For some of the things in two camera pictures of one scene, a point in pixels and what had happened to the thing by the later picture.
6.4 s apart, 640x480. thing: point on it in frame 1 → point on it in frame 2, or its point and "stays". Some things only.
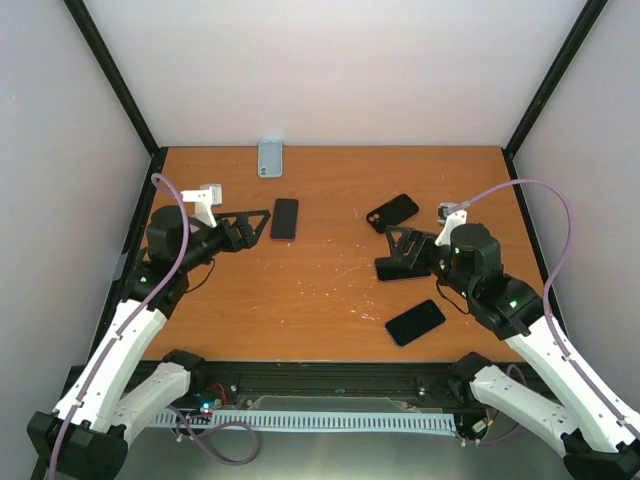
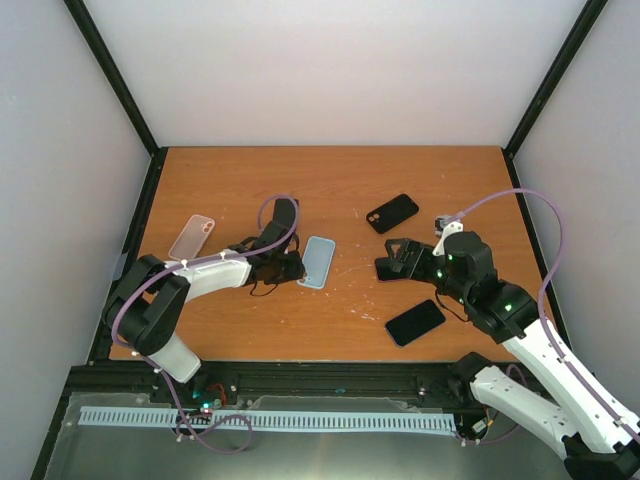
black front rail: [431, 383] stays
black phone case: [392, 213] stays
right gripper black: [416, 261] → [420, 251]
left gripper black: [249, 238] → [296, 270]
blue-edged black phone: [415, 322] stays
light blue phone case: [270, 159] → [317, 257]
